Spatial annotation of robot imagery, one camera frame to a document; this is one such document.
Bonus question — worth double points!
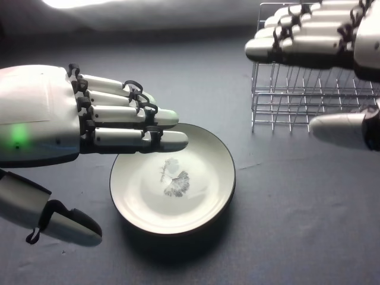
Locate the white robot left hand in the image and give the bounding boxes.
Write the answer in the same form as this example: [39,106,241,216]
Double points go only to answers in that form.
[0,64,189,247]

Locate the chrome wire dish rack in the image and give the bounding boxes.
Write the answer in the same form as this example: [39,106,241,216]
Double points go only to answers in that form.
[251,2,380,133]

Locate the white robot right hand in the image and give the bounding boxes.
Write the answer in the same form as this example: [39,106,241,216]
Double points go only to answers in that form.
[245,0,380,152]

